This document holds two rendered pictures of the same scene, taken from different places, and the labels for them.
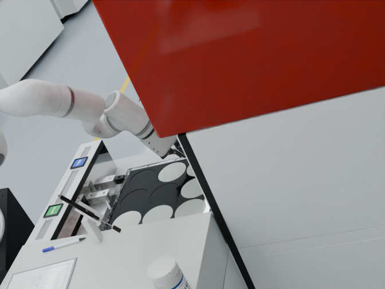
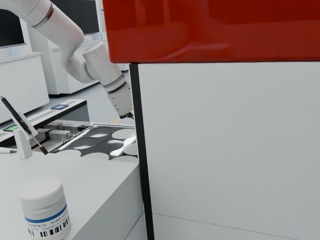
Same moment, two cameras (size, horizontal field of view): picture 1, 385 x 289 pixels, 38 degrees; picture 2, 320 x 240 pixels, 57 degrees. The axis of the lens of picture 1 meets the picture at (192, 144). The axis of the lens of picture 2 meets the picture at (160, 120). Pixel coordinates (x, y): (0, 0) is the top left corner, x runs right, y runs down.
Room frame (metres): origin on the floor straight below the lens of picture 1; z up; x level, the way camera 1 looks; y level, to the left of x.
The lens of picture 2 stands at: (0.54, -0.03, 1.32)
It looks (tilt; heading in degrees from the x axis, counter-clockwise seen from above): 20 degrees down; 0
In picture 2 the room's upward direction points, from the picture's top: 4 degrees counter-clockwise
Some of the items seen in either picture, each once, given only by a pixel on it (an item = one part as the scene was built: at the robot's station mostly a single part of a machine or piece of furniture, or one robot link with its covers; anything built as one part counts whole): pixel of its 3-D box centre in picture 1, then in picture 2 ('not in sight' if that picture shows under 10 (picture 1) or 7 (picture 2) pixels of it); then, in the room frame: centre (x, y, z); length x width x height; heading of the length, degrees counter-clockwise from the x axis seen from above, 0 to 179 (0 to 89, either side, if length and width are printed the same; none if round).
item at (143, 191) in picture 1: (164, 194); (110, 146); (1.50, 0.15, 0.90); 0.34 x 0.34 x 0.01; 68
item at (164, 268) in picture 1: (169, 280); (46, 210); (0.98, 0.18, 1.01); 0.07 x 0.07 x 0.10
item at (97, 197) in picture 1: (99, 196); (60, 135); (1.65, 0.37, 0.89); 0.08 x 0.03 x 0.03; 68
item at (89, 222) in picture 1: (93, 221); (25, 135); (1.31, 0.34, 1.03); 0.06 x 0.04 x 0.13; 68
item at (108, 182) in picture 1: (105, 182); (72, 127); (1.73, 0.34, 0.89); 0.08 x 0.03 x 0.03; 68
